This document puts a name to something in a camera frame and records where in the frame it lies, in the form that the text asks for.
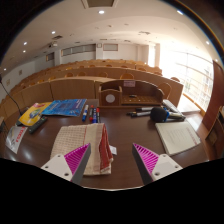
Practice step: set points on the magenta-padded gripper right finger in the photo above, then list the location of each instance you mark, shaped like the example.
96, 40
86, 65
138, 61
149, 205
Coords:
163, 166

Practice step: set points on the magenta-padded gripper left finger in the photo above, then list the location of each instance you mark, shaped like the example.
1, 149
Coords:
60, 165

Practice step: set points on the beige waffle towel red stripes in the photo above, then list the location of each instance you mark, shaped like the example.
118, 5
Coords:
83, 140

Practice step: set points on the white paper stack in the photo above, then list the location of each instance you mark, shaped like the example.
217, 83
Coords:
178, 136

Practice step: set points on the black remote control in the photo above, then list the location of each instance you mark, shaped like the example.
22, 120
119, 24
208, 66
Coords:
37, 124

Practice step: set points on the white red printed leaflet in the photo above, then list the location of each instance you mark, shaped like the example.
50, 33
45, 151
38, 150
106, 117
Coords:
15, 138

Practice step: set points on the yellow booklet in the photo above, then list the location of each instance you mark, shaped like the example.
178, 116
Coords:
31, 115

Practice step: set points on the black marker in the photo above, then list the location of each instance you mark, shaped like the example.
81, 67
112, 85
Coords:
143, 108
138, 114

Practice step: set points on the blue booklet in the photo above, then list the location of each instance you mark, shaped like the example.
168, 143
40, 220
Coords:
65, 107

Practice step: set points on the white blue marker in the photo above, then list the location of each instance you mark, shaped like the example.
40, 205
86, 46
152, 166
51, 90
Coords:
85, 112

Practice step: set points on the grey flat remote control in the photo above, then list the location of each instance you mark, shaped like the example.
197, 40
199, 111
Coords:
171, 106

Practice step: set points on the rows of wooden seats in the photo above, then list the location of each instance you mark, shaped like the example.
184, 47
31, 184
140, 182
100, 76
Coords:
73, 88

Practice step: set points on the wooden desk organizer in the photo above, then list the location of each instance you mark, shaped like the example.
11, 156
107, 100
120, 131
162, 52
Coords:
140, 91

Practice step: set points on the ceiling lights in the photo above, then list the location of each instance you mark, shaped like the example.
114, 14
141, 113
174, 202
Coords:
101, 12

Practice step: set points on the ceiling air vent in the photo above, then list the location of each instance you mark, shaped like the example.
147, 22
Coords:
100, 2

